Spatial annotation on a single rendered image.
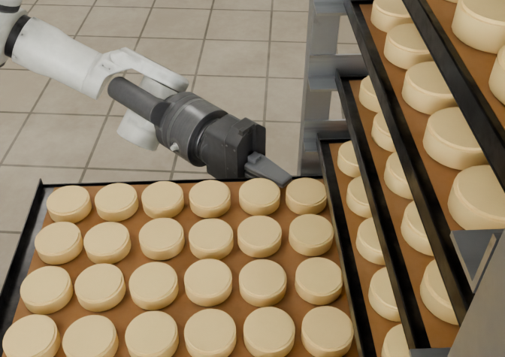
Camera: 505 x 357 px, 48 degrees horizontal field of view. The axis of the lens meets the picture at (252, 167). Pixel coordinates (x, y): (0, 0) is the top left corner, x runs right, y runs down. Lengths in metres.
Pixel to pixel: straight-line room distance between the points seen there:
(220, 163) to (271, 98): 1.52
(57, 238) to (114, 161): 1.37
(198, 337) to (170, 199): 0.19
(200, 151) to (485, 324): 0.59
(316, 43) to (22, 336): 0.42
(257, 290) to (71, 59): 0.44
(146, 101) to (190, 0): 2.26
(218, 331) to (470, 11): 0.36
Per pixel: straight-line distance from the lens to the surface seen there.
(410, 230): 0.46
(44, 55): 0.85
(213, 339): 0.56
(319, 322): 0.57
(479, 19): 0.35
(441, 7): 0.40
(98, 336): 0.58
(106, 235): 0.65
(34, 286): 0.63
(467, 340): 0.24
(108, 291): 0.61
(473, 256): 0.23
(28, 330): 0.60
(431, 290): 0.43
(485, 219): 0.35
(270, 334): 0.56
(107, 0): 3.10
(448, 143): 0.40
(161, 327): 0.57
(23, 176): 2.06
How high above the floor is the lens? 1.30
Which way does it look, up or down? 42 degrees down
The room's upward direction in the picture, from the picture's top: straight up
